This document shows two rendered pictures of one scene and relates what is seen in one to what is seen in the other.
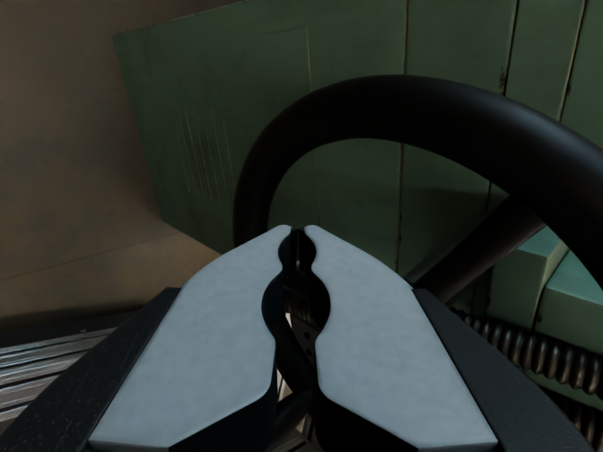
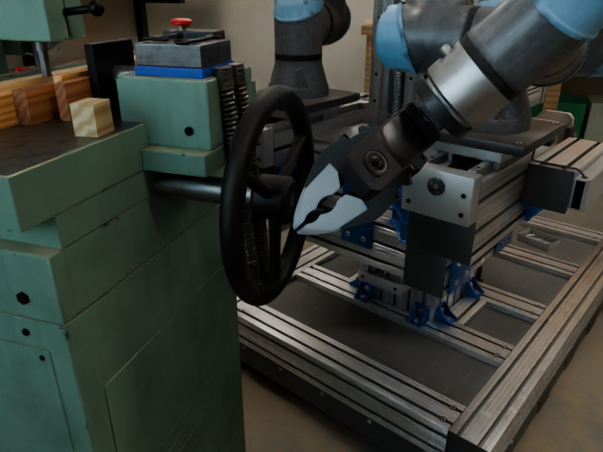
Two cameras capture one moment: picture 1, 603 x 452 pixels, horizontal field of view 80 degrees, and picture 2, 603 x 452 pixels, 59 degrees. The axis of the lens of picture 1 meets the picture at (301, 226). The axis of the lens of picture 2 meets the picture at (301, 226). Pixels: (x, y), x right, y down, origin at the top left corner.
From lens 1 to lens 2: 0.49 m
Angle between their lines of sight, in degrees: 34
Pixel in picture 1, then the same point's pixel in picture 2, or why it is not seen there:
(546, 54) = (93, 210)
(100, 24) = not seen: outside the picture
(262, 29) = (109, 433)
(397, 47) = (103, 302)
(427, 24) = (91, 289)
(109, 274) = not seen: outside the picture
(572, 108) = (109, 182)
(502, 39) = (91, 238)
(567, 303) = (213, 139)
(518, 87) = (107, 214)
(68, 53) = not seen: outside the picture
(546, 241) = (191, 160)
